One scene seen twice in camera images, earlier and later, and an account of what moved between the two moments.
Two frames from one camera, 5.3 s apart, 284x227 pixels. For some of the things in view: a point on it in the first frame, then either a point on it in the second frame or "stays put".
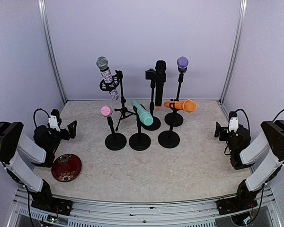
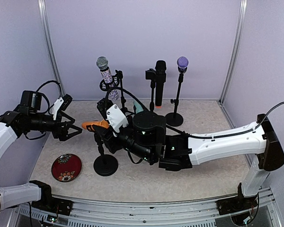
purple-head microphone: x=182 y=63 stays put
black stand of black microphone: x=151 y=74 stays put
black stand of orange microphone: x=170 y=139 -> x=105 y=165
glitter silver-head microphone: x=102 y=63 stays put
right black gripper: x=218 y=128 -> x=106 y=133
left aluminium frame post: x=51 y=51 stays put
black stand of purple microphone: x=175 y=118 stays put
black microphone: x=160 y=78 stays put
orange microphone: x=189 y=106 -> x=87 y=125
